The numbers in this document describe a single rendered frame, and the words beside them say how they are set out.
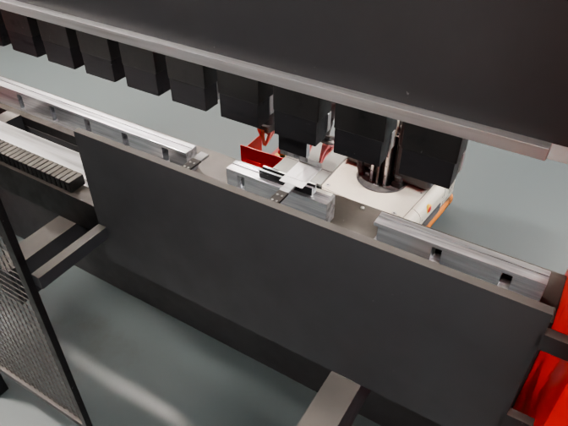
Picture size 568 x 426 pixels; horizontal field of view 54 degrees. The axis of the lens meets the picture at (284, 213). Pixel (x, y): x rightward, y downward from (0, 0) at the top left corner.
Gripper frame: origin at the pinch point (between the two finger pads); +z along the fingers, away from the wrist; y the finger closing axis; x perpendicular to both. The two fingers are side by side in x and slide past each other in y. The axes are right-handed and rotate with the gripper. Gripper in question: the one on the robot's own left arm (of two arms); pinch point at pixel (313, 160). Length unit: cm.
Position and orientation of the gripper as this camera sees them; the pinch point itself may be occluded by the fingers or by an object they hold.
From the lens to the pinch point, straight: 186.2
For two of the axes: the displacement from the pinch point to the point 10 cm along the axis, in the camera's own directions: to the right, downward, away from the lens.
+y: 8.5, 3.4, -4.0
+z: -2.7, 9.4, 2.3
